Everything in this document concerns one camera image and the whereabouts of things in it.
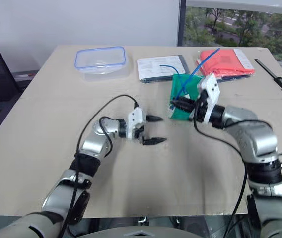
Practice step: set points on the black caliper tool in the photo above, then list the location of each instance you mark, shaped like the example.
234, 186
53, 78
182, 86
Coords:
270, 72

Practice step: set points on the clear blue-rimmed plastic container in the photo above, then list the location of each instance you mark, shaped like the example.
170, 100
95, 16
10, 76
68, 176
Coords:
101, 59

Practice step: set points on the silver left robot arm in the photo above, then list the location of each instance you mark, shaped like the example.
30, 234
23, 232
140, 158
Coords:
95, 146

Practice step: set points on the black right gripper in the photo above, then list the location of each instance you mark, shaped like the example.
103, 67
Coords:
197, 109

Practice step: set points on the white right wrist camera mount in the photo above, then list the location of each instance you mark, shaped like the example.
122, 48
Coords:
211, 89

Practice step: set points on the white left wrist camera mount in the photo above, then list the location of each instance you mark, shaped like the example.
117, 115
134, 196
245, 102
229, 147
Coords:
133, 119

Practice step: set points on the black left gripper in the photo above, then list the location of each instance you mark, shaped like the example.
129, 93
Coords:
140, 135

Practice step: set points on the green plastic bag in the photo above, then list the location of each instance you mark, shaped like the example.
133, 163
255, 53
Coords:
177, 85

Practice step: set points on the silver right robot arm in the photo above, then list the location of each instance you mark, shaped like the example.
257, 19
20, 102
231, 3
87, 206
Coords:
255, 138

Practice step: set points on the printed paper in dark sleeve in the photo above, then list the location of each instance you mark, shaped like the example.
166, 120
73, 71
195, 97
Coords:
156, 65

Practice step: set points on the red packaged cloth with label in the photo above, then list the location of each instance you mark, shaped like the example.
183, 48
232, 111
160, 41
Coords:
220, 63

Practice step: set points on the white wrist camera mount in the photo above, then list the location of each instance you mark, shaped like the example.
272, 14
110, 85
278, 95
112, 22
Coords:
133, 119
211, 89

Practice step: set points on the white coupler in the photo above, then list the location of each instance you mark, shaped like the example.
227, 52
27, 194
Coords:
186, 96

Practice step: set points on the dark window frame post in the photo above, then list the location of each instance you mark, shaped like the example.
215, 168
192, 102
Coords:
181, 22

